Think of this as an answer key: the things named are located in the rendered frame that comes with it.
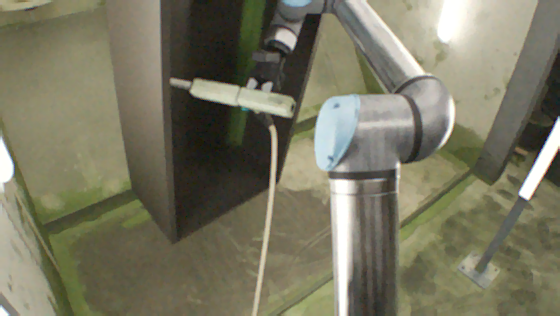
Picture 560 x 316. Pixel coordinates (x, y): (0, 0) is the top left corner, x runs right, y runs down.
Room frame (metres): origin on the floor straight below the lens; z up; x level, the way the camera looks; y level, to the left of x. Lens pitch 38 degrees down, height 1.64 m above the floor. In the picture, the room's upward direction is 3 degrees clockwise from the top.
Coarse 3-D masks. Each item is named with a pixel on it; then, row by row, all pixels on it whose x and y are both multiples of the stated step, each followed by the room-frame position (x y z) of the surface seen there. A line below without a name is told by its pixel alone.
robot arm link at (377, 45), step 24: (336, 0) 1.00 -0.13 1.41; (360, 0) 0.95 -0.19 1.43; (360, 24) 0.84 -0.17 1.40; (384, 24) 0.83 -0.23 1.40; (360, 48) 0.79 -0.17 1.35; (384, 48) 0.71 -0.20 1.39; (384, 72) 0.66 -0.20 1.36; (408, 72) 0.62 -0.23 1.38; (432, 96) 0.52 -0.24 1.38; (432, 120) 0.47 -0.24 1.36; (432, 144) 0.46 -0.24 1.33
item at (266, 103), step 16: (176, 80) 0.97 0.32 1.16; (208, 80) 0.95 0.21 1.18; (208, 96) 0.91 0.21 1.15; (224, 96) 0.89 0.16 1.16; (240, 96) 0.88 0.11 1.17; (256, 96) 0.87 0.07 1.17; (272, 96) 0.86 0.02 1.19; (256, 112) 0.89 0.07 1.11; (272, 112) 0.85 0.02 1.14; (288, 112) 0.83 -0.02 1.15
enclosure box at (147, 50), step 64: (128, 0) 0.90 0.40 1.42; (192, 0) 1.26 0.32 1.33; (256, 0) 1.47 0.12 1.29; (128, 64) 0.96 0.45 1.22; (192, 64) 1.31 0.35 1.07; (128, 128) 1.04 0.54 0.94; (192, 128) 1.36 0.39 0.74; (256, 128) 1.46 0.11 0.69; (192, 192) 1.20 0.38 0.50; (256, 192) 1.26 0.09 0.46
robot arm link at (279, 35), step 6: (270, 30) 1.07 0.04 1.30; (276, 30) 1.05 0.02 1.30; (282, 30) 1.05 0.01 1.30; (270, 36) 1.04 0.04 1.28; (276, 36) 1.04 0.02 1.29; (282, 36) 1.04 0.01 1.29; (288, 36) 1.05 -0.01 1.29; (294, 36) 1.06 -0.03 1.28; (264, 42) 1.06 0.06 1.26; (276, 42) 1.04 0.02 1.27; (282, 42) 1.03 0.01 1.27; (288, 42) 1.04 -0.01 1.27; (294, 42) 1.06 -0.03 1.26; (288, 48) 1.04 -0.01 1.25
